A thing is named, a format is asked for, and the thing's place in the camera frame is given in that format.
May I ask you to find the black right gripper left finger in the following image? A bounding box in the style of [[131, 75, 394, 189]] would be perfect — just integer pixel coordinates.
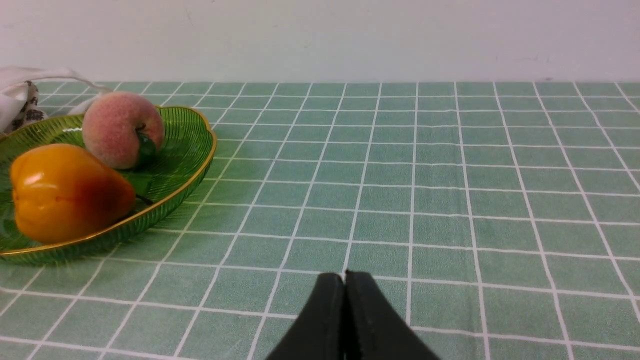
[[267, 273, 345, 360]]

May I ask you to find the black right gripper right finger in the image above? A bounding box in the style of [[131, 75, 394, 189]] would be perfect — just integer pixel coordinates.
[[344, 270, 439, 360]]

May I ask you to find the white canvas tote bag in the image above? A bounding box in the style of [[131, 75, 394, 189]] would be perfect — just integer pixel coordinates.
[[0, 65, 114, 137]]

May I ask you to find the green checkered tablecloth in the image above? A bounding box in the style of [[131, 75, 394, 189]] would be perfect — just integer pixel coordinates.
[[1, 82, 640, 360]]

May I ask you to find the green glass plate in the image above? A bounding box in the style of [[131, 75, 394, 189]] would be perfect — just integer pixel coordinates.
[[0, 105, 217, 266]]

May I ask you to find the pink peach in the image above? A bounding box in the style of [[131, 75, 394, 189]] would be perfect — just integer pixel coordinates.
[[82, 91, 165, 170]]

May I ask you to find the orange tangerine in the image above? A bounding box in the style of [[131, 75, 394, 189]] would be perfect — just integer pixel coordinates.
[[9, 143, 137, 245]]

